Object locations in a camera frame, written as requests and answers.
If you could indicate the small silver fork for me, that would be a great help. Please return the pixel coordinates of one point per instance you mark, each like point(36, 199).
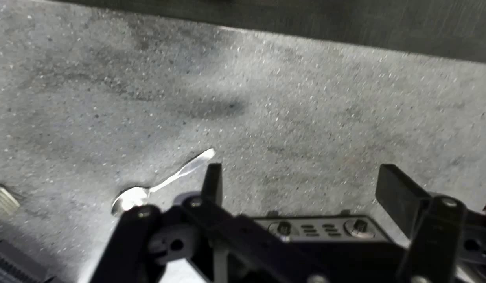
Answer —
point(3, 199)

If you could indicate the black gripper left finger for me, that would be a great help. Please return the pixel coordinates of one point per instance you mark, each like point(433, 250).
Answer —
point(213, 183)

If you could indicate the grey plastic cutlery holder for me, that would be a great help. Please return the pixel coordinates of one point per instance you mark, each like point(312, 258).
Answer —
point(12, 265)

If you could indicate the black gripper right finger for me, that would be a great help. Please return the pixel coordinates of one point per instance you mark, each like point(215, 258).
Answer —
point(400, 194)

